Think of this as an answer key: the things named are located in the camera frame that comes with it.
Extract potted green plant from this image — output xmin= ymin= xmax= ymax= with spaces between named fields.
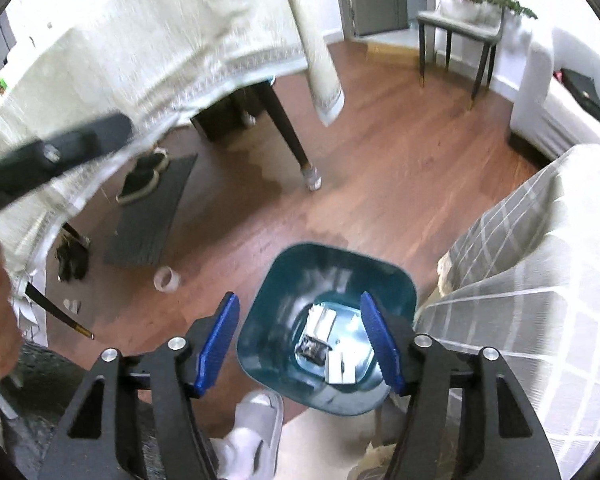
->
xmin=439 ymin=0 xmax=538 ymax=26

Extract white lace tablecloth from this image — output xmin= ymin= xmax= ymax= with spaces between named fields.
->
xmin=0 ymin=0 xmax=344 ymax=344

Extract grey armchair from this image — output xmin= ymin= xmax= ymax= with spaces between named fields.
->
xmin=509 ymin=27 xmax=600 ymax=160

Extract dark floor mat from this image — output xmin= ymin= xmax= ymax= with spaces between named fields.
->
xmin=104 ymin=154 xmax=198 ymax=268

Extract black handbag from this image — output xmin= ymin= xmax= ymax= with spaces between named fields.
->
xmin=558 ymin=68 xmax=600 ymax=122

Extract white tape roll on floor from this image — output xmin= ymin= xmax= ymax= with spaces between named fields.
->
xmin=154 ymin=266 xmax=181 ymax=294

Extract teal plastic trash bin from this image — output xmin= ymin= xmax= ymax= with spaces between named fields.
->
xmin=237 ymin=243 xmax=417 ymax=416

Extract trash pieces in bin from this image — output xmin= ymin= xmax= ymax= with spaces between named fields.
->
xmin=294 ymin=301 xmax=373 ymax=386

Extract black table leg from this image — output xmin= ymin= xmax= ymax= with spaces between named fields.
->
xmin=253 ymin=80 xmax=322 ymax=192

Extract dark slip-on shoe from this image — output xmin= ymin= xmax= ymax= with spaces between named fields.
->
xmin=116 ymin=148 xmax=170 ymax=205

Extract grey checked tablecloth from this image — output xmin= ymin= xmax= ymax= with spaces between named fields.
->
xmin=414 ymin=144 xmax=600 ymax=479

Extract white slipper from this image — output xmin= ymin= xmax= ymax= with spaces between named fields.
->
xmin=211 ymin=389 xmax=284 ymax=480

